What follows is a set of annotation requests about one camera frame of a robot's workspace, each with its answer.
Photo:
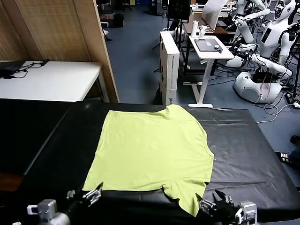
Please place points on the black white striped shoe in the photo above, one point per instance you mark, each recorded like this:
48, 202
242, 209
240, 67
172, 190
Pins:
284, 158

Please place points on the plain black shoe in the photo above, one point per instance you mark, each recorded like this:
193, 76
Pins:
295, 140

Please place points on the brown wooden desk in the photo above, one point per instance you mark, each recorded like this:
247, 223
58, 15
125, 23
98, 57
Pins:
220, 29

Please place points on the white humanoid robot with base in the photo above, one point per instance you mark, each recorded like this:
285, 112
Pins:
269, 39

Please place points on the small black device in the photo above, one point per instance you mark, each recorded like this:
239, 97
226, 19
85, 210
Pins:
218, 48

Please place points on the black monitor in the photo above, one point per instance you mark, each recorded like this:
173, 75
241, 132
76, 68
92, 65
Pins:
179, 9

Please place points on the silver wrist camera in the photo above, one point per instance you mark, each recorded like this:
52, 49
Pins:
44, 208
247, 209

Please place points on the black power strip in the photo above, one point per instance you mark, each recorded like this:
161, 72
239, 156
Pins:
289, 97

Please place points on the white water bottle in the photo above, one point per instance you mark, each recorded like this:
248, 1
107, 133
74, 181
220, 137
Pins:
194, 29

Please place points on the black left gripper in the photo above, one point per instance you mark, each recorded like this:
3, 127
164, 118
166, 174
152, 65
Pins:
75, 206

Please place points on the white humanoid robot raised arm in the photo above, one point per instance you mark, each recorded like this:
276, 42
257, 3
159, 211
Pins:
245, 30

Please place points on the white cup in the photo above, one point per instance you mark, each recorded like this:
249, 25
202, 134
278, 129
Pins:
202, 34

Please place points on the small white standing desk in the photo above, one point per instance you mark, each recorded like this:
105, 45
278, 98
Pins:
211, 54

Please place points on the wooden partition screen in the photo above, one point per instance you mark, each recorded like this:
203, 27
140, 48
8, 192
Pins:
58, 30

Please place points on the yellow-green T-shirt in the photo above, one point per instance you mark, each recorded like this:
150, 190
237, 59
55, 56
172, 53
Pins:
150, 145

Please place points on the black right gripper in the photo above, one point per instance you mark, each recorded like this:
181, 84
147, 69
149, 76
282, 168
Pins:
223, 209

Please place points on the white curved panel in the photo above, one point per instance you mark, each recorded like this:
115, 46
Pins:
212, 14

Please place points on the small black table cover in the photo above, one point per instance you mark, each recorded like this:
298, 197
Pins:
23, 131

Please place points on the black bag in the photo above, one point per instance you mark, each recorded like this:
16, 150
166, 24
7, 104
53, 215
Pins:
10, 68

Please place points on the large black table cover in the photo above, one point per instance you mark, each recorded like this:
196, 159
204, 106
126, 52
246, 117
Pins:
234, 145

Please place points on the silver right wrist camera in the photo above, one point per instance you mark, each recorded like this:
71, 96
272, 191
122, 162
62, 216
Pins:
247, 209

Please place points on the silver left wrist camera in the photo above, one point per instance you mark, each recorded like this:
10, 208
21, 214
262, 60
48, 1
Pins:
44, 208

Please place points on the white rectangular table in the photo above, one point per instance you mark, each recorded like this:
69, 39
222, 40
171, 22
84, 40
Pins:
58, 79

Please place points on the tall white cardboard box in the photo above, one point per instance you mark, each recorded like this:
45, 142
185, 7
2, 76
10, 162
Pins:
170, 70

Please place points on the black trash bin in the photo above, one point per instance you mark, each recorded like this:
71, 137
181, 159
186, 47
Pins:
118, 20

